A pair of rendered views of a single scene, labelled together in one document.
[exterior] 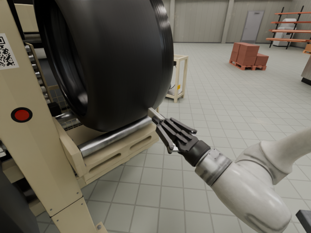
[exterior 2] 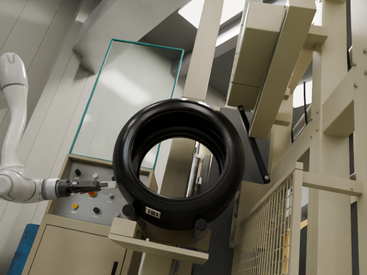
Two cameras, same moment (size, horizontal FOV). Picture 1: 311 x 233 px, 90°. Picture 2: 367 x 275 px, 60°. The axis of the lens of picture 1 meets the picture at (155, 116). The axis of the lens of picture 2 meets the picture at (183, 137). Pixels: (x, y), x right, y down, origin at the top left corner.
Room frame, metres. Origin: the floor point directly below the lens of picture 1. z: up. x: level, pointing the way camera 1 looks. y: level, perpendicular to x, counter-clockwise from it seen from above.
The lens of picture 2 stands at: (1.64, -0.69, 0.69)
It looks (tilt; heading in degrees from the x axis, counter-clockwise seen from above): 24 degrees up; 138
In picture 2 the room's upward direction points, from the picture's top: 12 degrees clockwise
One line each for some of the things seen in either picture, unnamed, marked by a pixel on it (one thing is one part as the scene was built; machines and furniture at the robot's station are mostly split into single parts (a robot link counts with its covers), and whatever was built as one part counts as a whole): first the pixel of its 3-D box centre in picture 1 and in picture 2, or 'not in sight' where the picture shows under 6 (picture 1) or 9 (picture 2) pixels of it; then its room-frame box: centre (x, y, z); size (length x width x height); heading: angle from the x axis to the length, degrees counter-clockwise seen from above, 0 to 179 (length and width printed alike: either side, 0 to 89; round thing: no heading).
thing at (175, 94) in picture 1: (168, 77); not in sight; (2.98, -0.25, 0.40); 0.60 x 0.35 x 0.80; 54
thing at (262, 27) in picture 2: not in sight; (261, 65); (0.91, 0.35, 1.71); 0.61 x 0.25 x 0.15; 133
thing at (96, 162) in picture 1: (121, 145); (130, 234); (0.51, 0.14, 0.84); 0.36 x 0.09 x 0.06; 133
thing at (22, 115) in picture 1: (21, 114); not in sight; (0.37, 0.37, 1.06); 0.03 x 0.02 x 0.03; 133
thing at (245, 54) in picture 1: (248, 55); not in sight; (5.70, -3.20, 0.36); 1.19 x 0.85 x 0.72; 173
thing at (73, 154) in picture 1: (61, 135); (168, 231); (0.49, 0.37, 0.90); 0.40 x 0.03 x 0.10; 43
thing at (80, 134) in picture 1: (106, 137); (161, 250); (0.61, 0.24, 0.80); 0.37 x 0.36 x 0.02; 43
